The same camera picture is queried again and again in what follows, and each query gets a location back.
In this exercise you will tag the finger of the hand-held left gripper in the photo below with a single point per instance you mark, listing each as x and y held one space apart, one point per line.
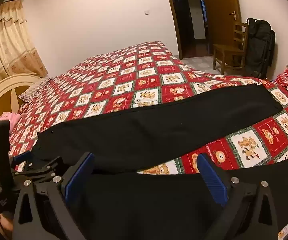
46 166
21 157

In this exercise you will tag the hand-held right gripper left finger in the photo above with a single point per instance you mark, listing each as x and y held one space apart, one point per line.
79 175

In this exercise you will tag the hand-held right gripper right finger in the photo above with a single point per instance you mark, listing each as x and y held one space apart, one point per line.
212 177

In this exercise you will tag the black pants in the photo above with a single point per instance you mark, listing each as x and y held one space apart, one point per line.
146 135

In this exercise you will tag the person's left hand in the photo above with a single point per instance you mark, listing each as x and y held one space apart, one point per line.
5 226

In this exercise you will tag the pink cloth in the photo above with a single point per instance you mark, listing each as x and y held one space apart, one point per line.
9 118

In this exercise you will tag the striped pillow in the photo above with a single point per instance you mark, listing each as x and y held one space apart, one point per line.
34 90

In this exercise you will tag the beige patterned curtain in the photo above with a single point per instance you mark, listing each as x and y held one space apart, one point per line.
6 42

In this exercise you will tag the red checked bear-print quilt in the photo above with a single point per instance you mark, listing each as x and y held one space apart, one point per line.
134 80

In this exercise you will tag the red plaid cloth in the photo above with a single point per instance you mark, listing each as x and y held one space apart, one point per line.
285 78

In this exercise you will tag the wooden chair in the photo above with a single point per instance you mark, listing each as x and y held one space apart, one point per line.
230 50

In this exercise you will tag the black bag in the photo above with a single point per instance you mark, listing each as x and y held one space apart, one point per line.
260 47

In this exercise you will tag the wooden door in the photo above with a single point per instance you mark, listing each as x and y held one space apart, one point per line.
221 25

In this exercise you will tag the wooden door frame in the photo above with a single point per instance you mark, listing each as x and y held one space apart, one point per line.
175 25

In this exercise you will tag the white wall switch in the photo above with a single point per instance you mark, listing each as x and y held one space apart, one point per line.
147 12

